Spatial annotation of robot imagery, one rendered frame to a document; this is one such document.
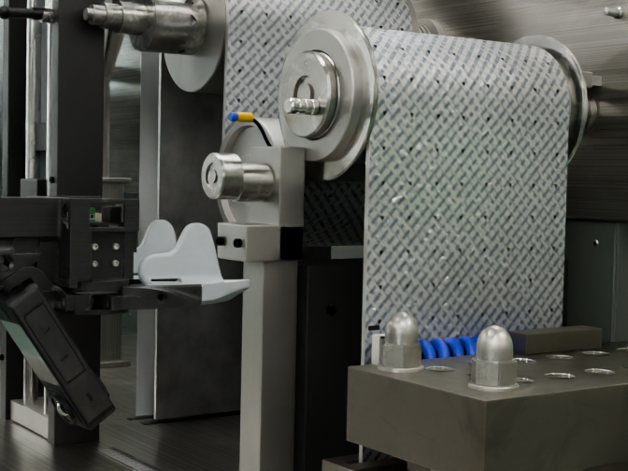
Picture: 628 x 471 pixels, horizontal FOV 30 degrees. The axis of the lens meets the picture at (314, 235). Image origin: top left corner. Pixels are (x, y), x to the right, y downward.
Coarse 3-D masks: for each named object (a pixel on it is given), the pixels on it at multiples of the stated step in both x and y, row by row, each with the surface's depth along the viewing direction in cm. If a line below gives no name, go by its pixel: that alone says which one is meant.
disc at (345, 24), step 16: (320, 16) 103; (336, 16) 101; (304, 32) 105; (352, 32) 99; (368, 48) 97; (368, 64) 97; (368, 80) 97; (368, 96) 97; (368, 112) 97; (368, 128) 97; (288, 144) 107; (352, 144) 99; (336, 160) 101; (352, 160) 99; (320, 176) 103; (336, 176) 101
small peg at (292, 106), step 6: (288, 102) 98; (294, 102) 98; (300, 102) 98; (306, 102) 99; (312, 102) 99; (288, 108) 98; (294, 108) 98; (300, 108) 98; (306, 108) 99; (312, 108) 99; (318, 108) 99; (300, 114) 99; (306, 114) 99; (312, 114) 99
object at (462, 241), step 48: (384, 192) 99; (432, 192) 102; (480, 192) 105; (528, 192) 108; (384, 240) 99; (432, 240) 102; (480, 240) 105; (528, 240) 109; (384, 288) 99; (432, 288) 102; (480, 288) 106; (528, 288) 109; (432, 336) 103
